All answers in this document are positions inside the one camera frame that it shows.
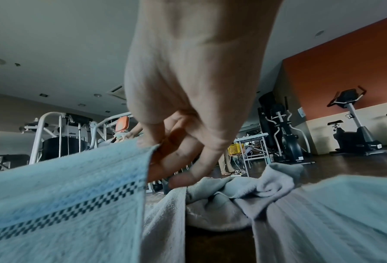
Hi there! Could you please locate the person's left hand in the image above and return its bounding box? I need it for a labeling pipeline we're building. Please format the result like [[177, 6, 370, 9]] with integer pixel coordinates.
[[125, 122, 146, 142]]

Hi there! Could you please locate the person's right hand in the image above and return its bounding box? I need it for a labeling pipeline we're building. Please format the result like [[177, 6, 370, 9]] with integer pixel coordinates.
[[124, 0, 284, 189]]

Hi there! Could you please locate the grey towel striped border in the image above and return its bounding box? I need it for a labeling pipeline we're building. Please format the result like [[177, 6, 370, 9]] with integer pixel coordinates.
[[0, 142, 187, 263]]

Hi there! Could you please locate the heap of grey towels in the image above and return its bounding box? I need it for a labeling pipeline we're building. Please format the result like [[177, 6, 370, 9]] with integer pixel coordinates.
[[184, 163, 387, 263]]

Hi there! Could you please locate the yellow plastic crate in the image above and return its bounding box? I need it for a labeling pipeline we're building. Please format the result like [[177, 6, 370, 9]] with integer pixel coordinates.
[[227, 143, 246, 157]]

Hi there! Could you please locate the white folding table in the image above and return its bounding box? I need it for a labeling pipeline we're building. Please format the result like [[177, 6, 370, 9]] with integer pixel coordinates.
[[233, 131, 273, 171]]

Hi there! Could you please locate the orange padded gym machine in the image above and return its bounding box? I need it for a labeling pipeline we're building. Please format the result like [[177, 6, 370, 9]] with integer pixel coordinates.
[[19, 111, 139, 165]]

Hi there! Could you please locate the black elliptical trainer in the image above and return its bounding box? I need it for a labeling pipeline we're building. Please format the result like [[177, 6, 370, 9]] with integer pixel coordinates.
[[257, 91, 316, 166]]

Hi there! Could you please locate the black gym equipment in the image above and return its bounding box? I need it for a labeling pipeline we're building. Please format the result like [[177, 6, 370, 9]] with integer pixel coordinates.
[[325, 86, 387, 157]]

